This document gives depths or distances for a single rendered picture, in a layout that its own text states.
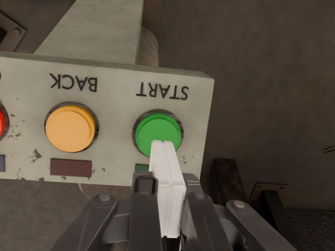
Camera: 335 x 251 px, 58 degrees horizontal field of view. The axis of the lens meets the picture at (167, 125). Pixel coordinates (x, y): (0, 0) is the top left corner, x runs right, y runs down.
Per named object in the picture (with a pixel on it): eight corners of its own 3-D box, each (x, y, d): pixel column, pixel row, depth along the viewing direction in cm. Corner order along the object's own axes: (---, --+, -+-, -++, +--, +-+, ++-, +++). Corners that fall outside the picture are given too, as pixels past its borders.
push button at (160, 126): (176, 153, 28) (178, 161, 27) (133, 150, 28) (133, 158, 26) (181, 112, 27) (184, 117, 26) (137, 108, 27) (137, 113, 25)
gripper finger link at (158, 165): (165, 238, 16) (150, 238, 15) (158, 178, 22) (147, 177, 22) (171, 186, 15) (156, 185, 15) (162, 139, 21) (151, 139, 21)
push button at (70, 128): (95, 147, 28) (92, 155, 26) (50, 144, 27) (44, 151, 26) (97, 105, 27) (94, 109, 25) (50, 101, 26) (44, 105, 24)
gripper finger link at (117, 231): (154, 248, 14) (86, 245, 13) (150, 192, 18) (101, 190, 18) (157, 218, 13) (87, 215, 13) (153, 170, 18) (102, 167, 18)
